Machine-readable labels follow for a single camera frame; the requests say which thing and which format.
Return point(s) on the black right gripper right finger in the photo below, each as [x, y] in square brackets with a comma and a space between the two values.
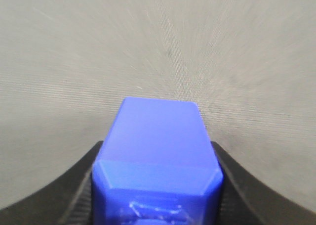
[245, 200]

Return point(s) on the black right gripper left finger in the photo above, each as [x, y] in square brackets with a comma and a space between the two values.
[66, 200]

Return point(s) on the blue plastic bottle-shaped part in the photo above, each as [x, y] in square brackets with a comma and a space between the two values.
[156, 166]

